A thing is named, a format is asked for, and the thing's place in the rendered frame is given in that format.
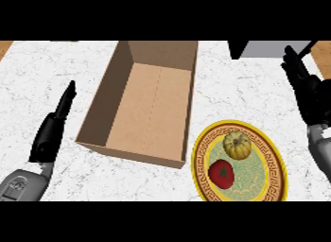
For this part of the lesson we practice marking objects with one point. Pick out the yellow patterned plate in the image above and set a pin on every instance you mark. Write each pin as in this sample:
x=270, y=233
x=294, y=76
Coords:
x=260, y=167

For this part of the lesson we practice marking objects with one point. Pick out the brown cardboard box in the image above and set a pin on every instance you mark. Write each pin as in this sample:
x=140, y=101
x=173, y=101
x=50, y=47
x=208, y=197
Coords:
x=142, y=100

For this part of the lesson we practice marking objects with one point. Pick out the red tomato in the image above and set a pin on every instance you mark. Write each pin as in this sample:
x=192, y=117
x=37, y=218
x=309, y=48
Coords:
x=222, y=173

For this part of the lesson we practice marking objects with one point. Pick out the grey and black appliance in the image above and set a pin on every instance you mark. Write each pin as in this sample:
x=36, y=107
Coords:
x=269, y=48

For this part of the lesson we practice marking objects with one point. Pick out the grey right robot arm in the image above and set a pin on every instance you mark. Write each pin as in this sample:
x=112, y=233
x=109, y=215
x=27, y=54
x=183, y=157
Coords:
x=328, y=154

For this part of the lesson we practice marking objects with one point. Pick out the yellow squash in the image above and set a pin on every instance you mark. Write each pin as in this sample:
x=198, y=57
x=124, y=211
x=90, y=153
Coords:
x=236, y=145

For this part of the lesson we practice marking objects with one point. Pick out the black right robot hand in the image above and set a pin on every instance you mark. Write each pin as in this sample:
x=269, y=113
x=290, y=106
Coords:
x=315, y=94

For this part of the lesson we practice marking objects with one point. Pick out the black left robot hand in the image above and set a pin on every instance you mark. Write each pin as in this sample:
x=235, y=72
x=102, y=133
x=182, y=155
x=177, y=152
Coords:
x=49, y=135

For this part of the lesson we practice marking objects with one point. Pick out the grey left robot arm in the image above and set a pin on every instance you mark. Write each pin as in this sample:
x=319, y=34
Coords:
x=22, y=184

